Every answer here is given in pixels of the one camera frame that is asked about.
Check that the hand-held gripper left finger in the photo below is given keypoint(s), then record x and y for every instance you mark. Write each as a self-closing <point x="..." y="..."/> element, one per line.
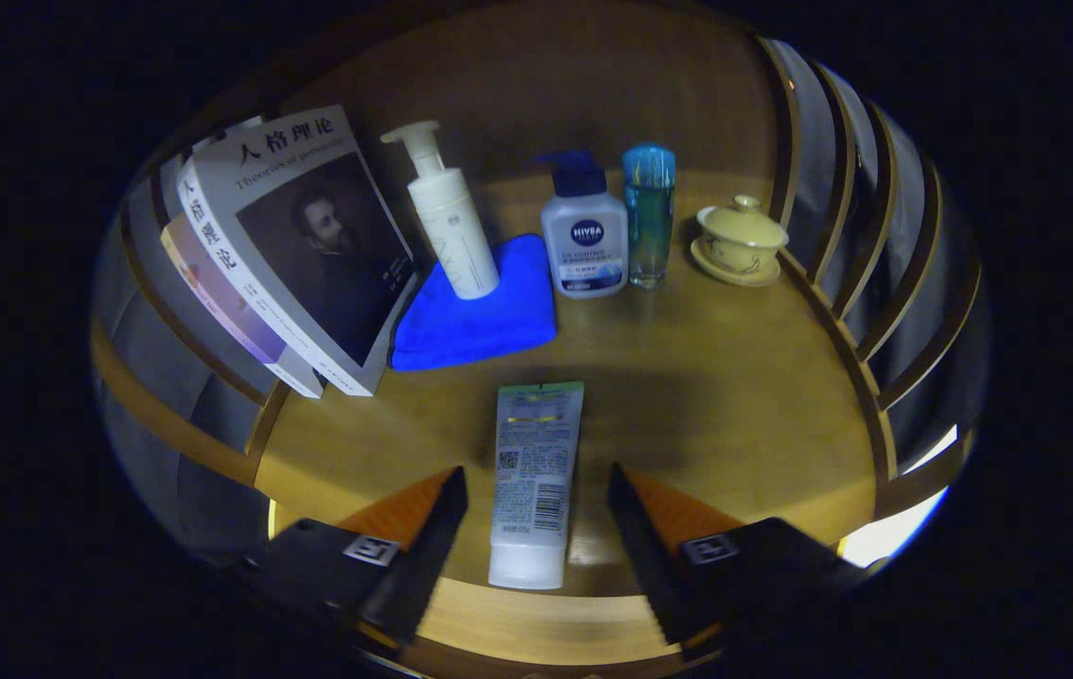
<point x="428" y="556"/>

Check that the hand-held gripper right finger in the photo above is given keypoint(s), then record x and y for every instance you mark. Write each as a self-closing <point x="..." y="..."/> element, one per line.
<point x="650" y="556"/>

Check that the white cosmetic tube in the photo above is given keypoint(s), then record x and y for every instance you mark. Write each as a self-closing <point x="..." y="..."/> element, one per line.
<point x="536" y="471"/>

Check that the wooden countertop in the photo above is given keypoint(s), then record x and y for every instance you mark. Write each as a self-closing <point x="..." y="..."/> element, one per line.
<point x="706" y="396"/>

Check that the blue folded cloth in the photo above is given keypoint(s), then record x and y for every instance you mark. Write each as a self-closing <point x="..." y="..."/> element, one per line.
<point x="470" y="330"/>

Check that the yellow saucer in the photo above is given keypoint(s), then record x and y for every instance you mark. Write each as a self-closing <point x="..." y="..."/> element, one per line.
<point x="734" y="278"/>

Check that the white bottle blue pump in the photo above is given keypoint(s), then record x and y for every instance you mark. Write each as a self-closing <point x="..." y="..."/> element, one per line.
<point x="584" y="255"/>

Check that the purple book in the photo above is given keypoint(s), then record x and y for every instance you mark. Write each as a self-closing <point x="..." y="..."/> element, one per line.
<point x="230" y="311"/>

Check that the tall white pump bottle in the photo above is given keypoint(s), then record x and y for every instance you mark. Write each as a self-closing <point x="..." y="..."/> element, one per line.
<point x="456" y="236"/>

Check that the yellow lidded tea cup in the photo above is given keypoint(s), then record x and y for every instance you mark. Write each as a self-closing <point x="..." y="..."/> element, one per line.
<point x="739" y="236"/>

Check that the teal transparent bottle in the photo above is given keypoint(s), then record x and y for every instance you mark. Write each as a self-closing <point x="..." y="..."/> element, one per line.
<point x="650" y="217"/>

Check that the thick white book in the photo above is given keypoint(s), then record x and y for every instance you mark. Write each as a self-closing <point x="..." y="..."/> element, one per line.
<point x="310" y="236"/>

